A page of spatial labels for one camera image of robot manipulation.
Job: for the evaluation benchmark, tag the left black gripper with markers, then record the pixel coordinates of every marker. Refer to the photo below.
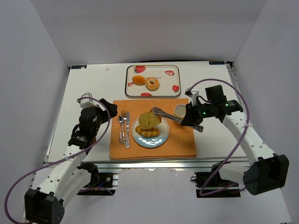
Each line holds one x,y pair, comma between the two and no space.
103,111

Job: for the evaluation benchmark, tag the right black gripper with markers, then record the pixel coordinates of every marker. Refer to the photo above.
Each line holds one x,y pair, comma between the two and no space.
189,117

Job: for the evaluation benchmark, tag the metal tongs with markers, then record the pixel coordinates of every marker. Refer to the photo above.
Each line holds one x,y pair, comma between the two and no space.
161,113

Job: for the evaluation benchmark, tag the striped bread roll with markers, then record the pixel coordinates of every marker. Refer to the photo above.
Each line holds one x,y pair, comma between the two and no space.
147,133

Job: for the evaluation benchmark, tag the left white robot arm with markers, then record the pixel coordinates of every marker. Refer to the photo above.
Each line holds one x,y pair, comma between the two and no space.
46,203

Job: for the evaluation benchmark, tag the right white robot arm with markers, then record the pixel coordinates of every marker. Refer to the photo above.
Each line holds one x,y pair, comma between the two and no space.
267,170

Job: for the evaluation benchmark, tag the silver fork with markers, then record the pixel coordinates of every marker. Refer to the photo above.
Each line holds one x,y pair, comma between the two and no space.
123,115

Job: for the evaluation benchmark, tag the silver spoon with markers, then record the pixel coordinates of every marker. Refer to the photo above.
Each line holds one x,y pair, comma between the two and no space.
120,121

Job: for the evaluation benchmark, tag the yellow mug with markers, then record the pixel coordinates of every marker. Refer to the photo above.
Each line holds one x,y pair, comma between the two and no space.
180,111

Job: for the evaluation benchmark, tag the orange cloth placemat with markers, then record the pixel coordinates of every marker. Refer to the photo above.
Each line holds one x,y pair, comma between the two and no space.
180,139

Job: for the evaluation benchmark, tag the round plate with tree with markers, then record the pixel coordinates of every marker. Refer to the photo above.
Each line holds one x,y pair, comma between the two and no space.
151,142

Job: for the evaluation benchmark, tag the orange round bun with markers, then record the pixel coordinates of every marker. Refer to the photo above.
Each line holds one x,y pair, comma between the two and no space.
138,80

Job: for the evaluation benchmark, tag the silver knife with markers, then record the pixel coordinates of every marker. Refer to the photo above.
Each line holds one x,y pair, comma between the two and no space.
127,143

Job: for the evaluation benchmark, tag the strawberry pattern tray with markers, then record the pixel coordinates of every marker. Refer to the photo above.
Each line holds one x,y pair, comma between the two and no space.
167,75

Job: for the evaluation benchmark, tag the glazed donut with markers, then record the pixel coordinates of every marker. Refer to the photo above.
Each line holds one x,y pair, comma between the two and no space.
152,83

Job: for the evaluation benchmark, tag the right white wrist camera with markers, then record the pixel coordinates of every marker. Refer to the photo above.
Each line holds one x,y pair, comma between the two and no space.
193,94

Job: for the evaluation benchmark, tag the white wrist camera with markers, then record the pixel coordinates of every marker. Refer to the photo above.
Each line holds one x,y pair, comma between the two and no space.
85,101
193,94

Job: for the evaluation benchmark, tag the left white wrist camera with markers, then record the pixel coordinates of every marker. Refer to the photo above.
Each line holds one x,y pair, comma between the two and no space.
85,101

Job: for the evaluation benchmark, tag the aluminium table frame rail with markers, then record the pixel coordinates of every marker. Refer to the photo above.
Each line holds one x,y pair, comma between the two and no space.
195,164

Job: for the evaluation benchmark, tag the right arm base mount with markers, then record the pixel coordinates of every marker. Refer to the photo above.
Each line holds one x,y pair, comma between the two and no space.
216,183

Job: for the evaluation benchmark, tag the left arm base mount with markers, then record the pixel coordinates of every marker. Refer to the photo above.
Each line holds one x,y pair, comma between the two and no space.
101,183

